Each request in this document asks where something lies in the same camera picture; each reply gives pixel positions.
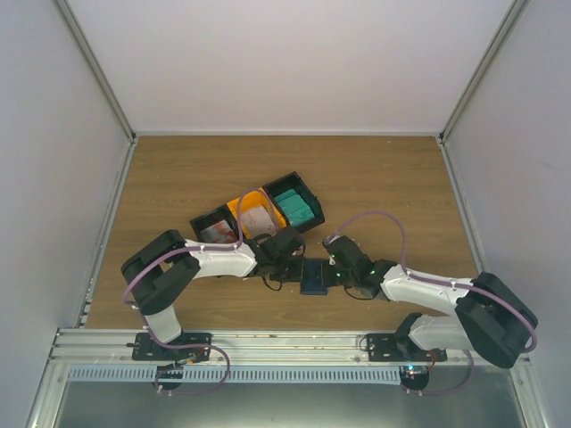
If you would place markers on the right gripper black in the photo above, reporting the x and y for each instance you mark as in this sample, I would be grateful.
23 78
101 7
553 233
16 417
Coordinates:
326 279

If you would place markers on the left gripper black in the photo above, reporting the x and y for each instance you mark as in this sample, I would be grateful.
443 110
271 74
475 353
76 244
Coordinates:
297 275

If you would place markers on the navy blue card holder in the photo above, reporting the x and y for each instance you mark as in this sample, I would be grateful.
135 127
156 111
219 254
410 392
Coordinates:
311 283

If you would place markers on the black bin with red cards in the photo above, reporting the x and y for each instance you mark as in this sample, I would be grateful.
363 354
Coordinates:
223 212

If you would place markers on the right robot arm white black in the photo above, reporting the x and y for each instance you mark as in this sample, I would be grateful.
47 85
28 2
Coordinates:
480 314

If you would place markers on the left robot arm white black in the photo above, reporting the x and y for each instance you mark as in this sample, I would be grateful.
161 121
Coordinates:
162 270

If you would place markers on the white vip card stack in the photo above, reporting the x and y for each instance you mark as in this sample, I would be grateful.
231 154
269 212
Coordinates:
257 221

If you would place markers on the teal card stack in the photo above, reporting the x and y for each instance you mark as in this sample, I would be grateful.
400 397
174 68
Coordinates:
296 210

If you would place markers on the black bin with teal cards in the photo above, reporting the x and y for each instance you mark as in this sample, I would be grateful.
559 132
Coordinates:
294 181

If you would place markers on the orange bin with cards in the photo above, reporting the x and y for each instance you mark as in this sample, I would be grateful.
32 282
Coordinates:
253 199

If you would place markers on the red white card stack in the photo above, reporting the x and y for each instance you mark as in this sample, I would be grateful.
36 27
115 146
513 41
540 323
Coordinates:
220 232

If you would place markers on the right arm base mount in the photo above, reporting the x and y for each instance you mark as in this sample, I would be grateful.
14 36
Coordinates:
390 347

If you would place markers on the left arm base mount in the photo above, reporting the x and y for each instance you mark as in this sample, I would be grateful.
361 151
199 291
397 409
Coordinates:
144 348

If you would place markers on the aluminium rail frame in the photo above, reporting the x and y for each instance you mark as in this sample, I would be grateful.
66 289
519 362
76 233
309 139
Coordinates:
286 348

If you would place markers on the slotted cable duct grey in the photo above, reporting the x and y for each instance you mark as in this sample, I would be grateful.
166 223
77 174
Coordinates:
240 374

